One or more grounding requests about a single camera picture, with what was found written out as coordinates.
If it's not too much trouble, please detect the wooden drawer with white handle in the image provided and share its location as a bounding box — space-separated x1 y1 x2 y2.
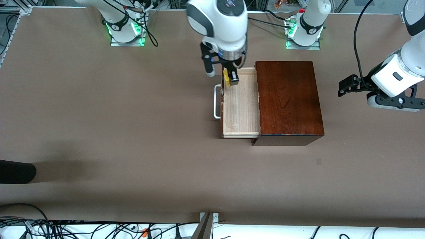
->
213 67 261 139

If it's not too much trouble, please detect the dark brown wooden cabinet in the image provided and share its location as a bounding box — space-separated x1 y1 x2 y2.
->
251 61 325 147

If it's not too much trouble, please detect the aluminium profile bar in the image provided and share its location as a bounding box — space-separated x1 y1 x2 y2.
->
192 212 219 239

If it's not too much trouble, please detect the black foam cylinder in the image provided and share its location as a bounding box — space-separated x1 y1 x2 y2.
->
0 160 37 184

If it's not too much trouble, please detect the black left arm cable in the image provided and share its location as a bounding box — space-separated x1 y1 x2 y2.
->
354 0 377 85

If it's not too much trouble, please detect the black cable on table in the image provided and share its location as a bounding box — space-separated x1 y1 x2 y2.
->
247 9 289 25

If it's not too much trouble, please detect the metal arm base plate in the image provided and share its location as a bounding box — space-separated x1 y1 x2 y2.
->
286 37 321 50
110 32 147 47

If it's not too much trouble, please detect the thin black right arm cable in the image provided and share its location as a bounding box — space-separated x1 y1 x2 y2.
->
103 0 158 47

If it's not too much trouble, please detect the long black floor cable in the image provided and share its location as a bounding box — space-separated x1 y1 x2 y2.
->
50 221 200 239

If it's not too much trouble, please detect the black looped floor cable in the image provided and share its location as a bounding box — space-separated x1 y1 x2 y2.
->
0 203 50 229

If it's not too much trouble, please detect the grey cable with white tag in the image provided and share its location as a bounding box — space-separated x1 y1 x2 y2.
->
0 217 37 239

